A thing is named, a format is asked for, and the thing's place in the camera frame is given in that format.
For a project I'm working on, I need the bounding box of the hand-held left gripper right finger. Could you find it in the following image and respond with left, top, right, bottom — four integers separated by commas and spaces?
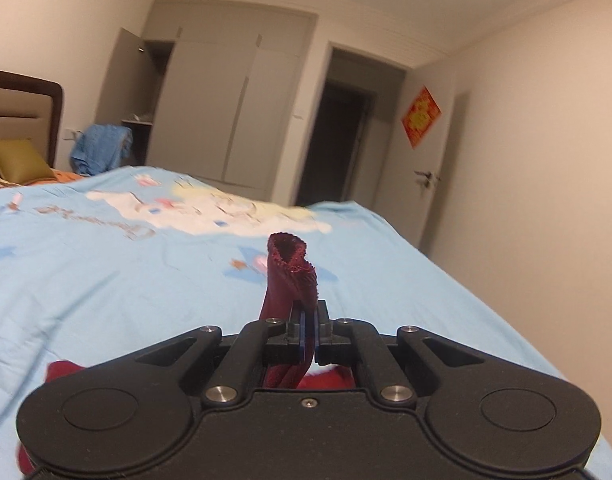
313, 300, 488, 407

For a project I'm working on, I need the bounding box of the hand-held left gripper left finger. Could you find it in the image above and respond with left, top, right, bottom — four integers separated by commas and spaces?
134, 305, 308, 407

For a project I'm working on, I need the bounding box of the dark red knit sweater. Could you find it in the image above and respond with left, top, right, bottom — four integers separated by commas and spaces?
16, 232, 358, 477

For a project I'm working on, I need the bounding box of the light blue printed bedsheet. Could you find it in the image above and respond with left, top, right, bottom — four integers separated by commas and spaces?
0, 164, 612, 480

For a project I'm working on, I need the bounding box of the white room door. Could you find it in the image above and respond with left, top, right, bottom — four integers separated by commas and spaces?
417, 89, 471, 257

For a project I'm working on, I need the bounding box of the grey built-in wardrobe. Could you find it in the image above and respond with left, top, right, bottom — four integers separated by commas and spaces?
98, 0, 320, 194

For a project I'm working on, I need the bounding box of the red square door decoration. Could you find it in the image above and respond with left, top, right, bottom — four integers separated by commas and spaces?
401, 85, 443, 150

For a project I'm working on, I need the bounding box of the blue cloth heap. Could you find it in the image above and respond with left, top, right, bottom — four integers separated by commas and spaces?
70, 123, 135, 177

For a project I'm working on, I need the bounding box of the orange sheet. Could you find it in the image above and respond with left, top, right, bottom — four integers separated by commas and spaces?
0, 170, 89, 192

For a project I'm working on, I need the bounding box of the olive green pillow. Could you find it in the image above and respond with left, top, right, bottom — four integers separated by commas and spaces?
0, 140, 57, 184

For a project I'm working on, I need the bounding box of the brown padded headboard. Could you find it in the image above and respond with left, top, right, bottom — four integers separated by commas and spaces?
0, 67, 65, 171

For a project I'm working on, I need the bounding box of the dark doorway frame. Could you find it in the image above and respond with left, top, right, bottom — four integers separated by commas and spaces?
295, 41, 408, 209

